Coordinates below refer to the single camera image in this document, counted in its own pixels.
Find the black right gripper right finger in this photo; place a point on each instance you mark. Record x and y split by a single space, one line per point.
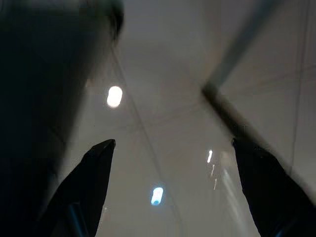
274 197

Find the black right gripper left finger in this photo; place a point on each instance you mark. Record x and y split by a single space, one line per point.
86 187

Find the dark robot leg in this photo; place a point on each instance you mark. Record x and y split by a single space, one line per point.
42 98

